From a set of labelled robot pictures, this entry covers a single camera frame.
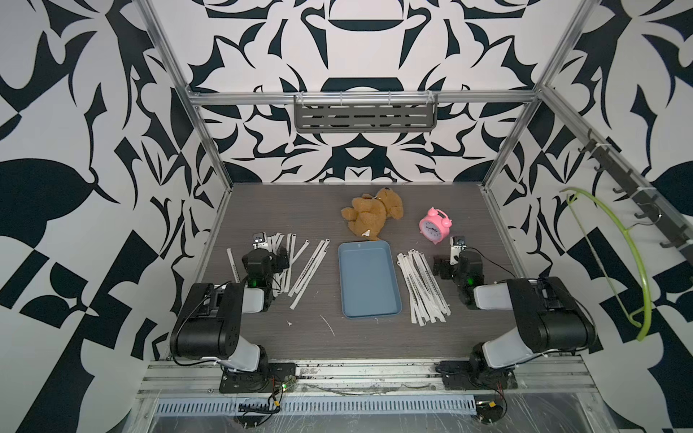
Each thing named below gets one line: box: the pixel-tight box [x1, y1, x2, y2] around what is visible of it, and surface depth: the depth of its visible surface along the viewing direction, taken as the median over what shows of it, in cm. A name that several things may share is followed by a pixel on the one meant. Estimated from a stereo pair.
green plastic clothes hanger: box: [559, 186, 653, 341], surface depth 64 cm
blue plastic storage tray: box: [337, 239, 404, 320], surface depth 94 cm
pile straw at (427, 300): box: [396, 248, 452, 327], surface depth 91 cm
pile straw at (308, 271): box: [283, 232, 332, 311], surface depth 96 cm
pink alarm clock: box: [418, 206, 453, 245], surface depth 99 cm
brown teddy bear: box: [341, 187, 405, 241], surface depth 102 cm
